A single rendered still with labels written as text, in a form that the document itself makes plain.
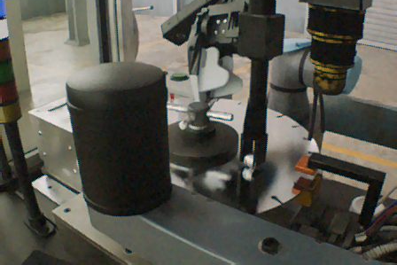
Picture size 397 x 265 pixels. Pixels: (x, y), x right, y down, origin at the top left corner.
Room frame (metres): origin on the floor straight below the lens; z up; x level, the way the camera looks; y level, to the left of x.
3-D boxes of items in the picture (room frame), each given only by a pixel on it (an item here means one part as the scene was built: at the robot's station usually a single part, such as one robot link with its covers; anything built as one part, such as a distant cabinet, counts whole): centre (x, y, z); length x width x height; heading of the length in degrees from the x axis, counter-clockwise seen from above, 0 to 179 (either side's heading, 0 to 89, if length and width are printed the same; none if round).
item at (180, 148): (0.43, 0.00, 0.96); 0.11 x 0.11 x 0.03
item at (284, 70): (0.99, -0.27, 0.91); 0.13 x 0.12 x 0.14; 45
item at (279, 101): (1.00, -0.27, 0.80); 0.15 x 0.15 x 0.10
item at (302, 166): (0.32, -0.16, 0.95); 0.10 x 0.03 x 0.07; 55
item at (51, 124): (0.67, 0.24, 0.82); 0.18 x 0.18 x 0.15; 55
